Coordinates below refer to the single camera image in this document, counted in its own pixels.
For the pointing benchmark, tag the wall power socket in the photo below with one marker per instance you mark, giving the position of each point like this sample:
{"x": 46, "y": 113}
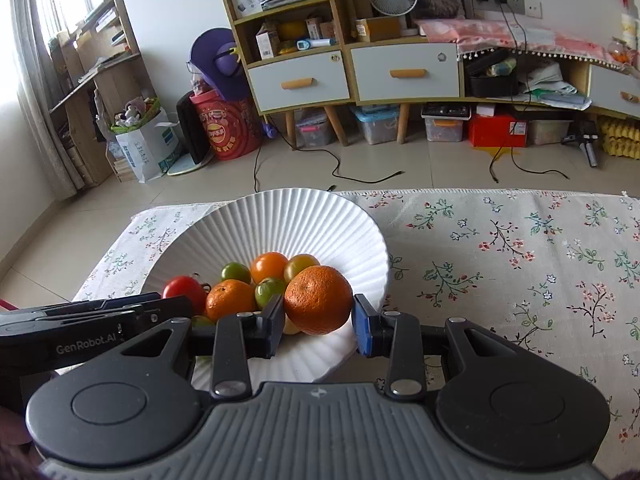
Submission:
{"x": 534, "y": 9}
{"x": 500, "y": 2}

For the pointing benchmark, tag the yellow egg cartons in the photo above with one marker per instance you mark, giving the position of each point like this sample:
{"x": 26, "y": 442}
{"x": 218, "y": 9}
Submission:
{"x": 622, "y": 140}

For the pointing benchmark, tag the black standing panel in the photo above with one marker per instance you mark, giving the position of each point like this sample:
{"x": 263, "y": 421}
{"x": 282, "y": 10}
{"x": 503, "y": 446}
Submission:
{"x": 192, "y": 127}

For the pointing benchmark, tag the red box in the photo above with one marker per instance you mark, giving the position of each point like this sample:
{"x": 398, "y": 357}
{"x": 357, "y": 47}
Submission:
{"x": 497, "y": 132}

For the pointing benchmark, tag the white ribbed plate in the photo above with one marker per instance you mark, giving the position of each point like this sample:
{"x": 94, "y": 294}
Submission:
{"x": 280, "y": 225}

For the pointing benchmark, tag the wooden bookshelf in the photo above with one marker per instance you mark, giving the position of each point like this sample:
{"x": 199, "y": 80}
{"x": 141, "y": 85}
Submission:
{"x": 95, "y": 85}

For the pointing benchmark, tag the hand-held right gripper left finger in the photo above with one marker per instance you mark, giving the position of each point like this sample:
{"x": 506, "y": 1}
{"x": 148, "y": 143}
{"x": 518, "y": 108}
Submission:
{"x": 274, "y": 325}

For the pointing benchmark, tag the floral tablecloth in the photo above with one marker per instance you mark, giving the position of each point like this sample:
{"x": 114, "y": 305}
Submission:
{"x": 500, "y": 270}

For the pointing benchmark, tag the black tripod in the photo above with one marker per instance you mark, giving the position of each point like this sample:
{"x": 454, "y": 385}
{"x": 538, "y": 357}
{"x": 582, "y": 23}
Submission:
{"x": 585, "y": 147}

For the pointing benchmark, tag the yellow-green tomato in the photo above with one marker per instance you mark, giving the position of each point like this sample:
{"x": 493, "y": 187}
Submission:
{"x": 300, "y": 264}

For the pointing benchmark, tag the orange mandarin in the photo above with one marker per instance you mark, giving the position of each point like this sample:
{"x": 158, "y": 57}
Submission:
{"x": 317, "y": 300}
{"x": 230, "y": 300}

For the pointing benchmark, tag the wooden cabinet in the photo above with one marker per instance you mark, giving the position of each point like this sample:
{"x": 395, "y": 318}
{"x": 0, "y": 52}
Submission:
{"x": 345, "y": 35}

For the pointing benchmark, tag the light green tomato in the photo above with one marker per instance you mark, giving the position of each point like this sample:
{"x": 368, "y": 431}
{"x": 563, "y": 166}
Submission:
{"x": 267, "y": 292}

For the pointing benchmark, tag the pink fringed cloth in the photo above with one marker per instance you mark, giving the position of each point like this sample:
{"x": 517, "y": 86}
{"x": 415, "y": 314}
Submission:
{"x": 515, "y": 40}

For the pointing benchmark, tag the white bottle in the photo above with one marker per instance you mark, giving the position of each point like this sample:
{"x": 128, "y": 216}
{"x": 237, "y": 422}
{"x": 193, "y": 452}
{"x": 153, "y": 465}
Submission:
{"x": 631, "y": 27}

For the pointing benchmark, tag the clear storage box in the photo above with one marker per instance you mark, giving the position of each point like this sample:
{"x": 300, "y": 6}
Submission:
{"x": 550, "y": 132}
{"x": 377, "y": 125}
{"x": 314, "y": 130}
{"x": 445, "y": 125}

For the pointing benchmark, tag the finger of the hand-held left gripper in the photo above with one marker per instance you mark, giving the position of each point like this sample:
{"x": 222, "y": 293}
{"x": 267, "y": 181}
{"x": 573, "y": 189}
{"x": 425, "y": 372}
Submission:
{"x": 172, "y": 309}
{"x": 100, "y": 306}

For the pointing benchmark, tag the white paper bag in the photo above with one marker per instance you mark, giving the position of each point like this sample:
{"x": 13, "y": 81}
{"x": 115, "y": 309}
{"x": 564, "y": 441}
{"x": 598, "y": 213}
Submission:
{"x": 147, "y": 147}

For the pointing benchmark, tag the grey curtain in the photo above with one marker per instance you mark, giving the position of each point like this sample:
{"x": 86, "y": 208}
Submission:
{"x": 40, "y": 70}

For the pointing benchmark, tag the orange tomato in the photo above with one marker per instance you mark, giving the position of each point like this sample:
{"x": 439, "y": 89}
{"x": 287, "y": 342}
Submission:
{"x": 269, "y": 266}

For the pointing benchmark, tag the low wooden sideboard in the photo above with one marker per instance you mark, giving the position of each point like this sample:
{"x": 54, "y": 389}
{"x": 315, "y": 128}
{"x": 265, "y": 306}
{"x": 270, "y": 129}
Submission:
{"x": 612, "y": 90}

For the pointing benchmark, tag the black case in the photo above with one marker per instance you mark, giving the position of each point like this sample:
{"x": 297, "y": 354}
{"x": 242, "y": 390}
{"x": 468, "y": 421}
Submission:
{"x": 492, "y": 77}

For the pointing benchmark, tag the stack of papers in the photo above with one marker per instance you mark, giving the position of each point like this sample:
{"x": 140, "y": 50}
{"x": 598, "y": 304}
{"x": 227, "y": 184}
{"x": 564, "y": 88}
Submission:
{"x": 555, "y": 92}

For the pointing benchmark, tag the red bucket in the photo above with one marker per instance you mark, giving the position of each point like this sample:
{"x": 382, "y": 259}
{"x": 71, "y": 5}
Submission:
{"x": 230, "y": 127}

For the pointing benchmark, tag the purple plush hat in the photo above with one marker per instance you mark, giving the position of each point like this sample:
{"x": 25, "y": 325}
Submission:
{"x": 220, "y": 65}

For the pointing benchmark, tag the large red tomato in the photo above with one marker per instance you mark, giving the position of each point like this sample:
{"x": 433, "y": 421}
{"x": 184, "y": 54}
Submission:
{"x": 182, "y": 290}

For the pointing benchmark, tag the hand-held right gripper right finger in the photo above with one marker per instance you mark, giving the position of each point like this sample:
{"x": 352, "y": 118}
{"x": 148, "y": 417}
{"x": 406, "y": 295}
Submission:
{"x": 361, "y": 325}

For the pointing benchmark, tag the dark green tomato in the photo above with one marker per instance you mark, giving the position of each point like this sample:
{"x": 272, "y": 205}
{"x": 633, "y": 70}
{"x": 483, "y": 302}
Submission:
{"x": 236, "y": 271}

